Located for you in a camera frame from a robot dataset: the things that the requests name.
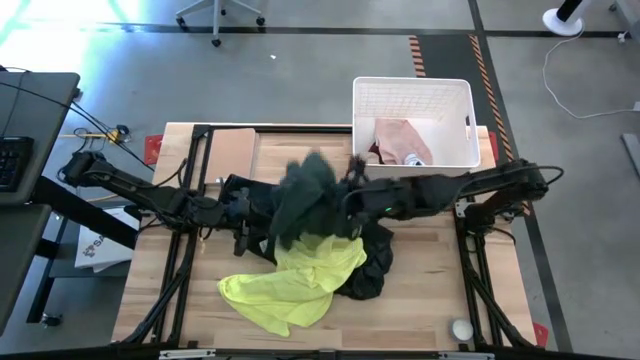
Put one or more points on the pink garment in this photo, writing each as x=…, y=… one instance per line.
x=400, y=137

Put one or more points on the gray desk top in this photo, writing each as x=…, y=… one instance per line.
x=35, y=105
x=17, y=260

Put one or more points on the white plastic laundry basket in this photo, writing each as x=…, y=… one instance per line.
x=450, y=145

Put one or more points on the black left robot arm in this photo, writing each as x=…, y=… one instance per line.
x=130, y=187

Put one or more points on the white printed box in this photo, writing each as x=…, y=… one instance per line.
x=100, y=250

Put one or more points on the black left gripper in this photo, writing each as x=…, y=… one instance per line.
x=240, y=205

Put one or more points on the black aluminium table frame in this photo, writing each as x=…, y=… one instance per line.
x=280, y=129

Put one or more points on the black desk support beam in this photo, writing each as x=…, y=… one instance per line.
x=85, y=212

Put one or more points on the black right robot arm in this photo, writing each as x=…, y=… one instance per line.
x=490, y=180

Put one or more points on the white black tower fan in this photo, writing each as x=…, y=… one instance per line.
x=562, y=22

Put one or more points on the neon yellow garment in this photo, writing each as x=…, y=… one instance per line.
x=290, y=295

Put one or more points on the office chair base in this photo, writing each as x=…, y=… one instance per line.
x=216, y=20

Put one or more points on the white metal bracket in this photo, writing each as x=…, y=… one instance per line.
x=465, y=356
x=187, y=354

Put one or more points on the dark green garment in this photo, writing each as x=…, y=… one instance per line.
x=305, y=200

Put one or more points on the gray tape roll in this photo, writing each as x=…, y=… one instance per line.
x=462, y=330

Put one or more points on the black garment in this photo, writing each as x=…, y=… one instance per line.
x=372, y=270

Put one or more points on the black keyboard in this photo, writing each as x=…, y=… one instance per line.
x=15, y=162

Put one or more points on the gray white sock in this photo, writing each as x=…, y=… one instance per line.
x=415, y=160

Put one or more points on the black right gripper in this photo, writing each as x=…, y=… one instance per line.
x=385, y=200

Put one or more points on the black caster wheel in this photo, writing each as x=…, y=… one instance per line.
x=51, y=320

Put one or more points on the maroon garment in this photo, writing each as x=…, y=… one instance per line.
x=375, y=152

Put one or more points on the black jeans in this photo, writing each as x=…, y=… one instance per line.
x=267, y=235

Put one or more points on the red corner clamp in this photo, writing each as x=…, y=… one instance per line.
x=153, y=149
x=493, y=147
x=541, y=335

